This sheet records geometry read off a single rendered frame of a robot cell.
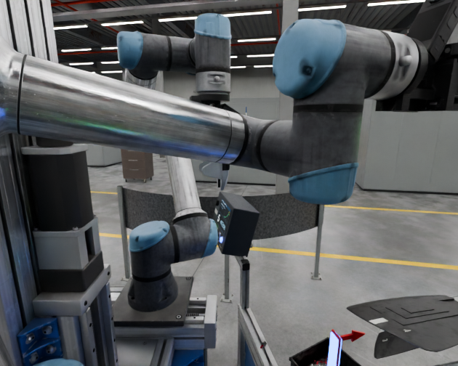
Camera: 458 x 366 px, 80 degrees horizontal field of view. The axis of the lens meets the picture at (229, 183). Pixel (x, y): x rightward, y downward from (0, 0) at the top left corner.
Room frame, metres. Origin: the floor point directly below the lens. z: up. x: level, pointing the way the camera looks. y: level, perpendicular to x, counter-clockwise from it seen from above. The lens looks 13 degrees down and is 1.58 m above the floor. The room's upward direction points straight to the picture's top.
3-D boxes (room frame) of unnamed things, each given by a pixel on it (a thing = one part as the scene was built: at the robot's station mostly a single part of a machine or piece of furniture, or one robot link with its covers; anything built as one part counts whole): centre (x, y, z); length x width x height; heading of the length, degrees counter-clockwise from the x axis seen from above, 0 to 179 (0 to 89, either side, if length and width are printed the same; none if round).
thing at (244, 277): (0.94, -0.06, 0.96); 0.03 x 0.03 x 0.20; 14
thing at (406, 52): (0.35, -0.18, 1.64); 0.08 x 0.05 x 0.08; 24
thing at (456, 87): (0.39, -0.26, 1.63); 0.12 x 0.08 x 0.09; 114
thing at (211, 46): (0.63, 0.04, 1.73); 0.09 x 0.08 x 0.11; 24
